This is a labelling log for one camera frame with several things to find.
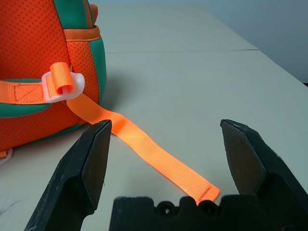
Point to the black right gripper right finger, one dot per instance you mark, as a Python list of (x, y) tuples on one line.
[(264, 168)]

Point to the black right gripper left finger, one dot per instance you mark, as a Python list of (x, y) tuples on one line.
[(72, 168)]

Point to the orange and teal backpack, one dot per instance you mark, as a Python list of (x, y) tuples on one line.
[(29, 36)]

